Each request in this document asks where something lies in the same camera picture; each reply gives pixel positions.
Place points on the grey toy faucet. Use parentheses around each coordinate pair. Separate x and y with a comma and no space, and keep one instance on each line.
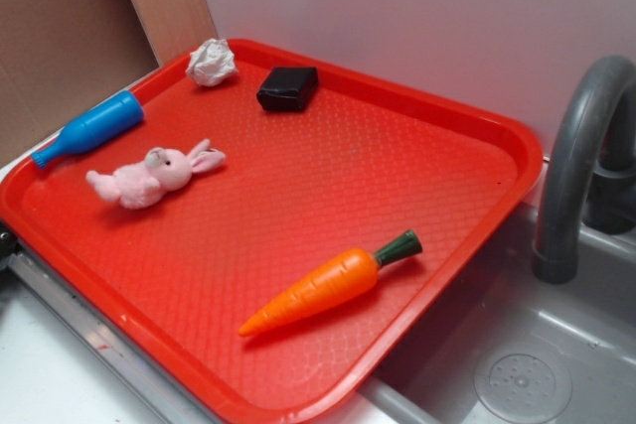
(591,175)

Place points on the black clamp at left edge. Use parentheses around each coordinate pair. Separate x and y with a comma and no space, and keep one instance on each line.
(8,242)

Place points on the red plastic tray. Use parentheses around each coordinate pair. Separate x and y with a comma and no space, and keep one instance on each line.
(365,161)

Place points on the black rectangular block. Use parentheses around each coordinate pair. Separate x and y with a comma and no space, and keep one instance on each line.
(288,89)

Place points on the crumpled white paper ball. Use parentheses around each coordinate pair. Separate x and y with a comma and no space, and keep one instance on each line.
(211,63)

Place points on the orange plastic toy carrot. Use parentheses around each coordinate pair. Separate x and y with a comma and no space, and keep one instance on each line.
(340,280)

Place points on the pink plush bunny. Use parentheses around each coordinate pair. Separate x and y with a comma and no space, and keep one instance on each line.
(162,171)

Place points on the grey plastic toy sink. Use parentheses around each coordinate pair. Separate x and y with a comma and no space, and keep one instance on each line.
(501,346)

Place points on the blue plastic toy bottle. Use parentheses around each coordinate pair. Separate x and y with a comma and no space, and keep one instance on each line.
(93,128)

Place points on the brown cardboard panel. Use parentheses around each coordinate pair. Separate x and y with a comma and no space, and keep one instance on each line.
(61,57)

